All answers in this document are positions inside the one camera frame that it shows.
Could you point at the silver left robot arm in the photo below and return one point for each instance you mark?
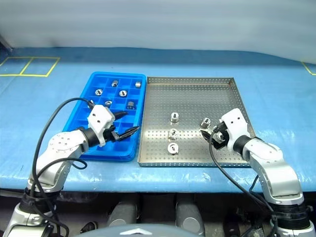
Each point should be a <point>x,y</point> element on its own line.
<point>64,145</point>

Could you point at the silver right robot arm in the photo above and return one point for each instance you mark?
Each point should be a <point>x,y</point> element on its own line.
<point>271,168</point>

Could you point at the black sneaker shoe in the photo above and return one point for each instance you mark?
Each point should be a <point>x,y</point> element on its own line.
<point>89,227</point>

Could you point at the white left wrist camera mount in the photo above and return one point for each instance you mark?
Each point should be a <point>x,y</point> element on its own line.
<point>100,118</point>

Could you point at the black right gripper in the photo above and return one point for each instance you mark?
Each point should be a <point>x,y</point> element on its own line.
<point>221,138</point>

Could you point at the grey metal frame post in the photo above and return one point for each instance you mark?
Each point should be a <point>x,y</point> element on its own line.
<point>5,45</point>

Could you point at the perforated metal tray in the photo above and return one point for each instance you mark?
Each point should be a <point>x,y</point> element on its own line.
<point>192,98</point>

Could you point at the grey robot chest cover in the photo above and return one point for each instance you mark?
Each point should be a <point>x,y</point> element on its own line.
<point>143,232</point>

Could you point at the blue compartment tray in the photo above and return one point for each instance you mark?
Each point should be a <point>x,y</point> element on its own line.
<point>123,148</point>

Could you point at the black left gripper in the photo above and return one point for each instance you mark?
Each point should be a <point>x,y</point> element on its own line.
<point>111,134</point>

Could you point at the grey rounded leg cover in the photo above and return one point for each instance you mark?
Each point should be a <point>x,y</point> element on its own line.
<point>123,213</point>
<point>188,214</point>

